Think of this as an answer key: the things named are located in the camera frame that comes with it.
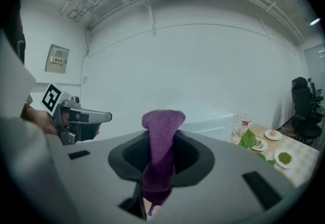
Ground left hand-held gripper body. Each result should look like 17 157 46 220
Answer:
42 82 81 146

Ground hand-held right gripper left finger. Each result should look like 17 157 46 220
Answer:
50 130 150 224

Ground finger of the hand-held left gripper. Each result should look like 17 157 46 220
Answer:
73 122 101 141
69 108 113 123

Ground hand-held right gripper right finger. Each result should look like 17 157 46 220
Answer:
152 130 298 224

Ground purple cloth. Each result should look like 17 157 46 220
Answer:
141 109 186 216

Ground person's left hand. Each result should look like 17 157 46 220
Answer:
61 113 71 128

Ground green leafy vegetable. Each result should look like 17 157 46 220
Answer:
238 128 277 168

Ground white round plate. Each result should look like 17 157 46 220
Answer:
264 129 283 141
250 138 269 152
274 148 298 169

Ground clear plastic water bottle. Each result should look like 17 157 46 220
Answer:
240 111 252 137

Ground pile of green peas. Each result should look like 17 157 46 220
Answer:
278 152 293 164

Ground person's black clothed torso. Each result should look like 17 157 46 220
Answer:
7 0 26 65

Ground beige checked tablecloth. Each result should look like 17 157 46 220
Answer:
230 122 320 188

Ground black office chair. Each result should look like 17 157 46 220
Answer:
308 77 325 117
291 77 323 145

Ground beige wall electrical box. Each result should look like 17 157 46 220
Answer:
45 44 70 75

